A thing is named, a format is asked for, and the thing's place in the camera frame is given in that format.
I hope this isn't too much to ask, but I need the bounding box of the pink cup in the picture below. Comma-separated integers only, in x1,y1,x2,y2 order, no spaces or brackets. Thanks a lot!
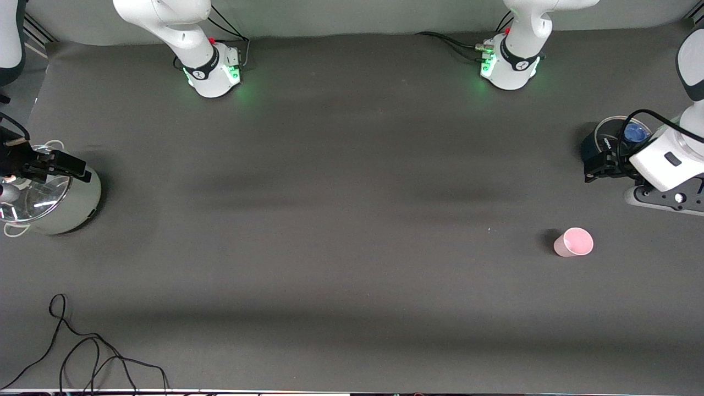
553,227,595,258

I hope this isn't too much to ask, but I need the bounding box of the glass lid with copper knob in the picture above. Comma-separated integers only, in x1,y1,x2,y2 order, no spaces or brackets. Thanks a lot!
0,145,73,223

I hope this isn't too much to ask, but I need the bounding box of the glass lid with blue knob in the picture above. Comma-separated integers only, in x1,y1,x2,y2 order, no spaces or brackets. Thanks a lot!
595,115,655,149

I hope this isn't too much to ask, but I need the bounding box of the light green cooking pot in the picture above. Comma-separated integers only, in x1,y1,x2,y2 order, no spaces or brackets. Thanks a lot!
0,140,103,238

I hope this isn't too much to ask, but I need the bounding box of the dark grey table mat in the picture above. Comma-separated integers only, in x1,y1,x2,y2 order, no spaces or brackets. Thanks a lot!
0,22,704,394

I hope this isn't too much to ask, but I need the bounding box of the dark saucepan with blue handle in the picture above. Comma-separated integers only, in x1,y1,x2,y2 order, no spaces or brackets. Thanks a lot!
580,115,655,178

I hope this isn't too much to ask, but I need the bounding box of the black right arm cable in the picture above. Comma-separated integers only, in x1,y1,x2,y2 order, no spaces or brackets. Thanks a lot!
0,113,29,141

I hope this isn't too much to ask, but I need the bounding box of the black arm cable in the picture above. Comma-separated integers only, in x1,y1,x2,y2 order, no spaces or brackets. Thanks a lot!
0,113,29,141
617,109,704,172

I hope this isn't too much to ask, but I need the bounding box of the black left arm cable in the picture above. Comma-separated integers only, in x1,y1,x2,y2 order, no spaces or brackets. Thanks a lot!
617,109,704,172

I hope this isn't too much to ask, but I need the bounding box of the loose thin black cable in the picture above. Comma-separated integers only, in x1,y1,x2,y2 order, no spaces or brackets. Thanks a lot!
0,294,170,392

